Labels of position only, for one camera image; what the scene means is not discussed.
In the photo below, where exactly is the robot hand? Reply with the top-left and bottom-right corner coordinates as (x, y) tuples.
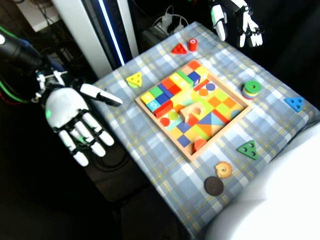
(208, 0), (265, 49)
(44, 83), (124, 168)

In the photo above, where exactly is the natural wooden block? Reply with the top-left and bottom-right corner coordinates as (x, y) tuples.
(179, 102), (205, 122)

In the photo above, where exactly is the red cylinder block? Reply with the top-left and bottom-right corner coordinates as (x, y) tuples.
(187, 37), (198, 52)

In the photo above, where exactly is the white power strip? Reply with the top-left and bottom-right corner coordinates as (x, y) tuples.
(153, 14), (190, 36)

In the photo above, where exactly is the red triangle with three holes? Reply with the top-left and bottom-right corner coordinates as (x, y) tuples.
(171, 42), (188, 55)

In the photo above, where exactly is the black box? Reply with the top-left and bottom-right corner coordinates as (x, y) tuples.
(141, 26), (173, 50)

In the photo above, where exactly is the yellow triangle with three holes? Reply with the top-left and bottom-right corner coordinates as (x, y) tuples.
(125, 71), (143, 86)

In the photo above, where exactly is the white column with blue light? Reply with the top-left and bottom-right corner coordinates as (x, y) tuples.
(51, 0), (140, 78)

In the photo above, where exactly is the long yellow wooden bar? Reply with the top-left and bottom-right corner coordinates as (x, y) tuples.
(171, 87), (191, 103)

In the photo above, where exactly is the wooden tray with printed floor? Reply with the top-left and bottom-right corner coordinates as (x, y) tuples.
(134, 59), (250, 163)

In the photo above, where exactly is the teal cube with number five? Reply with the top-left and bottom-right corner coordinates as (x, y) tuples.
(146, 98), (161, 113)

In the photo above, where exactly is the green wooden cube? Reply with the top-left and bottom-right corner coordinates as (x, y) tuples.
(149, 86), (163, 98)

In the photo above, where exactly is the dark blue wooden cube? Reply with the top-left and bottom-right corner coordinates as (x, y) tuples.
(156, 93), (171, 105)

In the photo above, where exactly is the long red wooden bar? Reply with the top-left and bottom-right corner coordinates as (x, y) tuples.
(154, 99), (174, 118)

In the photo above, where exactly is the blue plaid tablecloth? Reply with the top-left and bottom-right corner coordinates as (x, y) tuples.
(93, 21), (315, 240)

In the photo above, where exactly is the blue triangle with three holes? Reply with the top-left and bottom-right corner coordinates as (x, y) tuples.
(284, 96), (305, 113)

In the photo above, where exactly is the green triangle with three holes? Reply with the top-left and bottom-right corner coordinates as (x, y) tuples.
(236, 139), (259, 161)

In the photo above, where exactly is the tan flower-shaped toy cookie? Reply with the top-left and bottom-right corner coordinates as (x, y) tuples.
(214, 161), (233, 179)

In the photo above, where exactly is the dark chocolate toy cookie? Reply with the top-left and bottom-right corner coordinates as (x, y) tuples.
(204, 176), (225, 196)

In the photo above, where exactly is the green stacking ring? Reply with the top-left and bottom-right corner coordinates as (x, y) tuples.
(243, 79), (262, 95)

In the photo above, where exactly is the yellow stacking ring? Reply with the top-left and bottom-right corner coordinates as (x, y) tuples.
(242, 88), (261, 97)

